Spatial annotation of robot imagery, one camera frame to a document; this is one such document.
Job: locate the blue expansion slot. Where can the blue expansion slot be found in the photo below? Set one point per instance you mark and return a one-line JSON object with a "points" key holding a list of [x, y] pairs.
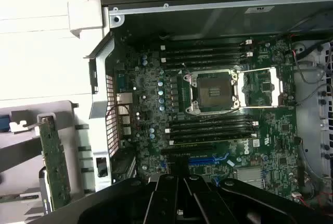
{"points": [[203, 162]]}

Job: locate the CPU socket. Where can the CPU socket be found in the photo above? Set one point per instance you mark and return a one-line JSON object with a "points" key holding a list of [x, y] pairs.
{"points": [[213, 91]]}

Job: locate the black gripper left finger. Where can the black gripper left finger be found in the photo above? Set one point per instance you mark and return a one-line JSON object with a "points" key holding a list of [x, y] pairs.
{"points": [[117, 203]]}

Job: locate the grey parts rack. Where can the grey parts rack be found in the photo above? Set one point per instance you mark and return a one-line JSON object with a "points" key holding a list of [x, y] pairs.
{"points": [[23, 143]]}

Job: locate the silver chipset heatsink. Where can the silver chipset heatsink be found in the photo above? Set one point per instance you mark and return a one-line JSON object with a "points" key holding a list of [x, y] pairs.
{"points": [[248, 175]]}

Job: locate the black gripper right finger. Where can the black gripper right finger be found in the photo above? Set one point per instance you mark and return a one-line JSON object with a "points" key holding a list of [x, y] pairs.
{"points": [[234, 203]]}

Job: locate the green motherboard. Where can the green motherboard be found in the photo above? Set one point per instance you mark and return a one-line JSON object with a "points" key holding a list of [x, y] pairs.
{"points": [[275, 135]]}

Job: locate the open black PC case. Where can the open black PC case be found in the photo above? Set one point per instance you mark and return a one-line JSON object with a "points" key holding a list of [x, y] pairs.
{"points": [[182, 26]]}

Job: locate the metal socket cover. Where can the metal socket cover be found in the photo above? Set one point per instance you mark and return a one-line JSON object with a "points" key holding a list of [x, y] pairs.
{"points": [[262, 88]]}

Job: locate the thin locking lever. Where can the thin locking lever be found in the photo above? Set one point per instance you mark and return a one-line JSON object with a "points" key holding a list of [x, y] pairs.
{"points": [[186, 68]]}

